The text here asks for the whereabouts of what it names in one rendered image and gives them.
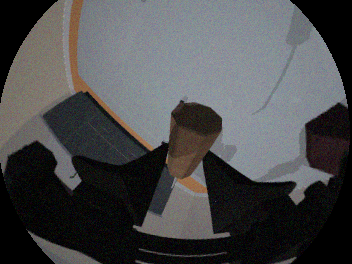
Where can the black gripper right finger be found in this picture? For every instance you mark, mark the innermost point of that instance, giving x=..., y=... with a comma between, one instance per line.
x=232, y=195

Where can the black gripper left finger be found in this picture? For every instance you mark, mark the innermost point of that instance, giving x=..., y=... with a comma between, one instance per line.
x=134, y=182

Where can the hook tool with brown handle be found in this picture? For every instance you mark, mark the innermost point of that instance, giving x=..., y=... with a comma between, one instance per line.
x=193, y=129

